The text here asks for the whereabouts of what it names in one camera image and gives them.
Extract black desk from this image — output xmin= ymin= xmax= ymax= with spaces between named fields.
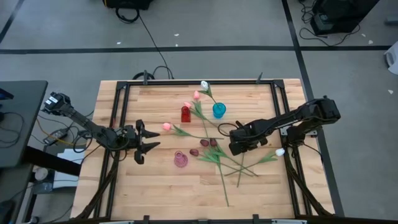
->
xmin=0 ymin=80 xmax=82 ymax=177

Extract tangled black cables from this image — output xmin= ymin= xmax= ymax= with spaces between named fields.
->
xmin=298 ymin=0 xmax=361 ymax=47

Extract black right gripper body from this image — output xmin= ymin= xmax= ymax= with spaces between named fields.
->
xmin=229 ymin=119 xmax=270 ymax=156

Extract red glass vase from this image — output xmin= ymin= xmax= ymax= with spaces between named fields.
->
xmin=180 ymin=105 xmax=192 ymax=123

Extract pink glass vase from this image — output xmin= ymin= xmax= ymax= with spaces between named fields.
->
xmin=174 ymin=151 xmax=189 ymax=169

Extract dark red artificial tulip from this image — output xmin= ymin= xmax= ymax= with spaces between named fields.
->
xmin=209 ymin=138 xmax=230 ymax=207
xmin=189 ymin=149 xmax=254 ymax=178
xmin=200 ymin=139 xmax=259 ymax=177

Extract black equipment box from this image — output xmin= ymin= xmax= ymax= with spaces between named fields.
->
xmin=310 ymin=0 xmax=381 ymax=36

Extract black aluminium table frame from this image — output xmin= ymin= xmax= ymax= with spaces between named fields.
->
xmin=73 ymin=71 xmax=335 ymax=224

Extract pink artificial tulip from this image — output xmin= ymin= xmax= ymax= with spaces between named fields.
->
xmin=162 ymin=122 xmax=224 ymax=140
xmin=193 ymin=90 xmax=211 ymax=141
xmin=183 ymin=101 xmax=220 ymax=130

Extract blue glass vase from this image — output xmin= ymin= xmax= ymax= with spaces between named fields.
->
xmin=212 ymin=102 xmax=227 ymax=119

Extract yellow cable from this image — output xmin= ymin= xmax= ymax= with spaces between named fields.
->
xmin=36 ymin=118 xmax=88 ymax=147

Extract black floor cable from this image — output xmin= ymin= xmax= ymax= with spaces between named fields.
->
xmin=115 ymin=5 xmax=175 ymax=80

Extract black power adapter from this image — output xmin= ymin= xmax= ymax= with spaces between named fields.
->
xmin=43 ymin=128 xmax=69 ymax=146

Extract black equipment case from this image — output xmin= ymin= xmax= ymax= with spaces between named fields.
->
xmin=102 ymin=0 xmax=154 ymax=11

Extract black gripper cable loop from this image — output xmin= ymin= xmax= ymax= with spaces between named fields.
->
xmin=217 ymin=122 xmax=239 ymax=138

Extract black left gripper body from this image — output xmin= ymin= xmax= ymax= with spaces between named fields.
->
xmin=124 ymin=119 xmax=146 ymax=165

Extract white plastic object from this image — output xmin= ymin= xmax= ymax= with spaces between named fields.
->
xmin=384 ymin=41 xmax=398 ymax=76

